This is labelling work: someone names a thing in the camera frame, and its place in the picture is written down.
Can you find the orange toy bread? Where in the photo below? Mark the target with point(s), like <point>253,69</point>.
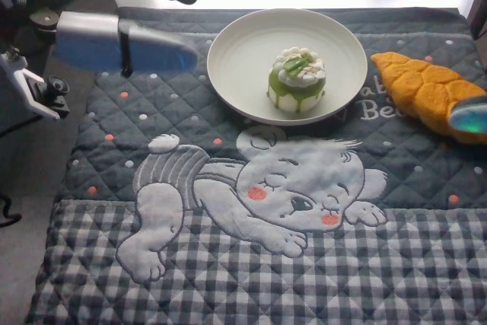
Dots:
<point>414,81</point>

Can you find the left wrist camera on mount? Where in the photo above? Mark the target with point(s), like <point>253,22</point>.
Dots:
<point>42,96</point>

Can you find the white round plate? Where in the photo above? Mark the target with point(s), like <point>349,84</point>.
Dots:
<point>243,55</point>

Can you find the grey quilt with bear print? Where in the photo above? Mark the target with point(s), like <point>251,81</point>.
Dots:
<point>228,264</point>

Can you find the green and white toy cake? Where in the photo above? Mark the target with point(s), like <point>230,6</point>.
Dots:
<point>298,81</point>

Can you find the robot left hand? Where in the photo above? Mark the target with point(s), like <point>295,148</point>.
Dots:
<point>99,41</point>

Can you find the dark brown post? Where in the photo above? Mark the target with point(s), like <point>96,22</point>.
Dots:
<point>478,16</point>

